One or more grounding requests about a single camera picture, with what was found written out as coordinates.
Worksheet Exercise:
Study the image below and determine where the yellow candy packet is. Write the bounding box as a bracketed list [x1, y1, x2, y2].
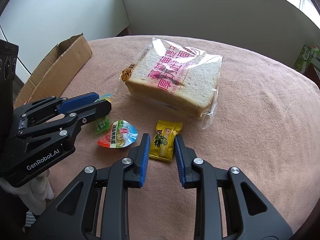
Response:
[149, 120, 183, 162]

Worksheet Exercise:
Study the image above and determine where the pink green candy packet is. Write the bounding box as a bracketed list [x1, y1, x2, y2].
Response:
[95, 94, 112, 103]

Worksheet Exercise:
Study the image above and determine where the brown cardboard box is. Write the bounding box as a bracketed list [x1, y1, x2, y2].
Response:
[14, 34, 92, 108]

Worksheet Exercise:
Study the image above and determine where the colourful jelly cup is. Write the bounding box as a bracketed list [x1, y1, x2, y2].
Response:
[97, 120, 138, 148]

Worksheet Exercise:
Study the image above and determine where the white cloth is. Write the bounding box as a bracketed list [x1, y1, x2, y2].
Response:
[1, 170, 54, 216]

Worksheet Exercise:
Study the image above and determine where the pink tablecloth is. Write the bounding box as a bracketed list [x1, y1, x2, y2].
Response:
[49, 36, 319, 239]

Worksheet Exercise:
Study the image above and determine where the packaged sliced bread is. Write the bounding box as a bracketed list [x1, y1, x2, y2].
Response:
[120, 37, 223, 129]

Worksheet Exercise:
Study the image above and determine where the green tissue box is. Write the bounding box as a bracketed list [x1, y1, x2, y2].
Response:
[293, 45, 319, 74]

